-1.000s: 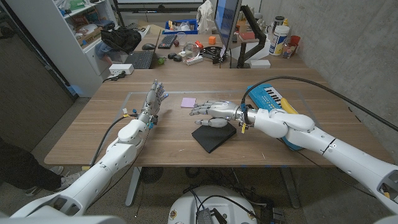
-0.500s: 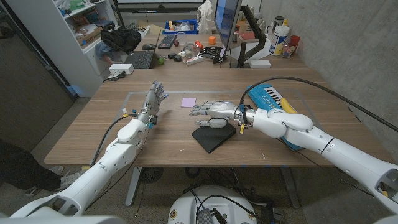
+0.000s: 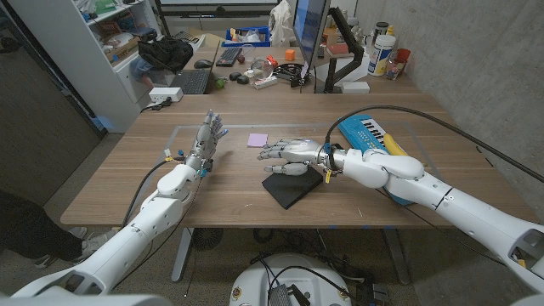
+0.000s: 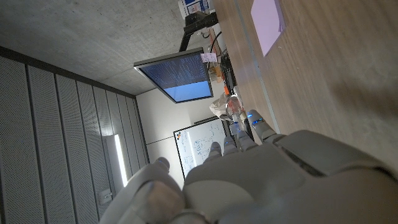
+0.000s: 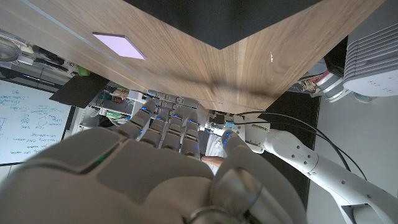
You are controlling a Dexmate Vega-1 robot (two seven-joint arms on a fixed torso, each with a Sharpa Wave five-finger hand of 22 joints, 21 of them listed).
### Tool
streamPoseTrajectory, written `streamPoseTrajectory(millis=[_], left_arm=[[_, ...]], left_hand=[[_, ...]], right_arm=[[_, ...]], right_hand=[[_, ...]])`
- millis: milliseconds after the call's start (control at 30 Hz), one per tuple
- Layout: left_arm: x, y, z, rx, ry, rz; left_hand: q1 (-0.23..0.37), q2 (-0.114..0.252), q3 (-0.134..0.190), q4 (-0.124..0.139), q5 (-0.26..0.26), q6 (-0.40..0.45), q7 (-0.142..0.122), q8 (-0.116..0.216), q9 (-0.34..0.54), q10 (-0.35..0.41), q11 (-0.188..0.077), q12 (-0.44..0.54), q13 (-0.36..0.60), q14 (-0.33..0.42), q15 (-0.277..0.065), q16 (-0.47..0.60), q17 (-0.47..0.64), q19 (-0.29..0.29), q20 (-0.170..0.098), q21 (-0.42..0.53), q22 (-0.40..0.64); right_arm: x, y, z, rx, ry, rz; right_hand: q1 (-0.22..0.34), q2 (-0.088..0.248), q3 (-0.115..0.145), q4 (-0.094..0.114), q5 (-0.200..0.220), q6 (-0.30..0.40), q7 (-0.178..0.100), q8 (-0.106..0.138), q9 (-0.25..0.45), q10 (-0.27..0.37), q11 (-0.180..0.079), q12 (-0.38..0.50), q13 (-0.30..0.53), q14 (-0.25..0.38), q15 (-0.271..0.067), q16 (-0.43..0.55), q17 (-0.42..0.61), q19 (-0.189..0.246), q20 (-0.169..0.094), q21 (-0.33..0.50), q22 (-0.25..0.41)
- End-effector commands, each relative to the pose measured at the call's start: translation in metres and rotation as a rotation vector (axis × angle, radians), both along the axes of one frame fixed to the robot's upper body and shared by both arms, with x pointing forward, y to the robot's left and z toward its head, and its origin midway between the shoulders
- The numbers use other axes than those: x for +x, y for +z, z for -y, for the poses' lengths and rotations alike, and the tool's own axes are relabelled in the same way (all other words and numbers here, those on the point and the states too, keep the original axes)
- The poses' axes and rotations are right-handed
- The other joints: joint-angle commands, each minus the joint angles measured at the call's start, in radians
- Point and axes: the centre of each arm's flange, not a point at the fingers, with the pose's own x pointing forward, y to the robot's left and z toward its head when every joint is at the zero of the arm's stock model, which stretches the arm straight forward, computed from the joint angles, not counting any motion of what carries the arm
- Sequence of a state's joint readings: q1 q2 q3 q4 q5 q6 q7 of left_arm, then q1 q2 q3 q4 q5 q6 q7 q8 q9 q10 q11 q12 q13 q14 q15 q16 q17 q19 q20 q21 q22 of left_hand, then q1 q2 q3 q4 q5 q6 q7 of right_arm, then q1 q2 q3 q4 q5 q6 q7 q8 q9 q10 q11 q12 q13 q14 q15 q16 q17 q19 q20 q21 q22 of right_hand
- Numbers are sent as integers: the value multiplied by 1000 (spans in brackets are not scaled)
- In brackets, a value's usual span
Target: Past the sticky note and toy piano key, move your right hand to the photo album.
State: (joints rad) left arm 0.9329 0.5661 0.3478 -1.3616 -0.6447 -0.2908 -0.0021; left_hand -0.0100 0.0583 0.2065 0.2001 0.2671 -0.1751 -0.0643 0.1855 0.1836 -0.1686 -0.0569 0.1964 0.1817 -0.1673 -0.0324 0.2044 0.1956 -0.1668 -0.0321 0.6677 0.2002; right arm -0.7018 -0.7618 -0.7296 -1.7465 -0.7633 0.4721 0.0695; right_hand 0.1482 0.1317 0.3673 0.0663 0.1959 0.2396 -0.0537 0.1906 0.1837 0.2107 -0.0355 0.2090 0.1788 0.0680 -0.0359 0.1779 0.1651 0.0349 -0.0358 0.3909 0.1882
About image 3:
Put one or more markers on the purple sticky note pad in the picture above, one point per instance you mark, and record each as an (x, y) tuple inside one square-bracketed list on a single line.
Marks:
[(257, 140)]

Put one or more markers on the blue plastic bin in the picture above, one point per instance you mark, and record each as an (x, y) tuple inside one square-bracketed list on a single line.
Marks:
[(265, 36)]

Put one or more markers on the white wipes canister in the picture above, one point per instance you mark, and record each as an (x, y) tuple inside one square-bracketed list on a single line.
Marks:
[(381, 55)]

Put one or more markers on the black photo album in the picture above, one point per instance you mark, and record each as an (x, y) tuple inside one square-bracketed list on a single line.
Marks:
[(291, 191)]

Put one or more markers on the white shelf unit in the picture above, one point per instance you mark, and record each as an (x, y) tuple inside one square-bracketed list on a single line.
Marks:
[(81, 64)]

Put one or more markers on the blue toy piano keyboard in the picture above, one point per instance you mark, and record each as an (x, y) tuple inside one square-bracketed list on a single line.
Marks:
[(361, 132)]

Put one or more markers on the white box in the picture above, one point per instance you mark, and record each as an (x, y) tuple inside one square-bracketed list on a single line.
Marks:
[(355, 87)]

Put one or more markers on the black computer keyboard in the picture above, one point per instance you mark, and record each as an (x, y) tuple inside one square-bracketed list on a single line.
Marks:
[(228, 56)]

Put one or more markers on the black round fan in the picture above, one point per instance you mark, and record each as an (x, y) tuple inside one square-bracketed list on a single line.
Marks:
[(207, 238)]

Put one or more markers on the white plastic bag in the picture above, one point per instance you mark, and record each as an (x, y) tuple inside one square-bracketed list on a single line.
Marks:
[(281, 23)]

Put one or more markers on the white power strip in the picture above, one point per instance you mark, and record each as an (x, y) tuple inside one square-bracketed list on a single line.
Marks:
[(166, 94)]

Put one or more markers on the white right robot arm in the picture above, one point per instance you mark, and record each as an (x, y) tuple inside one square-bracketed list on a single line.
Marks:
[(404, 174)]

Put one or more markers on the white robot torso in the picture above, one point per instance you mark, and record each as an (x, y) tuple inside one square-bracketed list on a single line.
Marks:
[(255, 276)]

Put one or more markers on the black computer mouse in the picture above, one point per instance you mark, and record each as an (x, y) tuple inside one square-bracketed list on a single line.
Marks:
[(203, 64)]

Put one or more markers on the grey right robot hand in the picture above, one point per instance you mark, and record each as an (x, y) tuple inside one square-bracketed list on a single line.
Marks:
[(302, 151)]

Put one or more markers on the black laptop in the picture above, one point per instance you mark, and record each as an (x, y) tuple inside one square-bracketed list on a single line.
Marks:
[(193, 81)]

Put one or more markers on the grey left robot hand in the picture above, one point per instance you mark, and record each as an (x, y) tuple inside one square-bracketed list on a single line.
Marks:
[(206, 140)]

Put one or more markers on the orange cube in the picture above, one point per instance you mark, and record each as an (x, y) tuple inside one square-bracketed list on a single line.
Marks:
[(290, 54)]

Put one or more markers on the green ball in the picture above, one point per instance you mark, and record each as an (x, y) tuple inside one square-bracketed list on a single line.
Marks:
[(219, 83)]

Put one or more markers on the yellow toy banana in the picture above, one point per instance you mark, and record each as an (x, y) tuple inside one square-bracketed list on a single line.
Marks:
[(393, 145)]

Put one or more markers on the person leg black trousers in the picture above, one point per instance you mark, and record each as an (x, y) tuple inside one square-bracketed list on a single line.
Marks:
[(25, 234)]

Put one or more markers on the clear glass bowl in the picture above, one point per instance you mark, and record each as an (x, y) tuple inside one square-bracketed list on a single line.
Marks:
[(261, 69)]

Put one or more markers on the red cup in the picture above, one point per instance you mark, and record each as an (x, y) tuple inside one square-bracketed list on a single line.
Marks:
[(404, 56)]

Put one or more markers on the black backpack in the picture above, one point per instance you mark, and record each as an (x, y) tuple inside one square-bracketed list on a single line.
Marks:
[(166, 53)]

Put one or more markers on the white sneaker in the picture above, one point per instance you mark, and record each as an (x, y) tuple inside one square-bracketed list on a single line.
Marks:
[(77, 232), (97, 243)]

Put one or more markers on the grey table leg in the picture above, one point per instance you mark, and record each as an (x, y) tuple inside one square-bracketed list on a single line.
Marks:
[(398, 259), (182, 255)]

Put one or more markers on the computer monitor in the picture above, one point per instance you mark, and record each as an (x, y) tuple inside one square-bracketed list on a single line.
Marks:
[(308, 25)]

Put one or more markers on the small black case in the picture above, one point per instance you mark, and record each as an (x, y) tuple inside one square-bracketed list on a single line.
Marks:
[(242, 79)]

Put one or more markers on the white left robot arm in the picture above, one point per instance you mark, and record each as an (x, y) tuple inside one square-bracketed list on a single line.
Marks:
[(157, 212)]

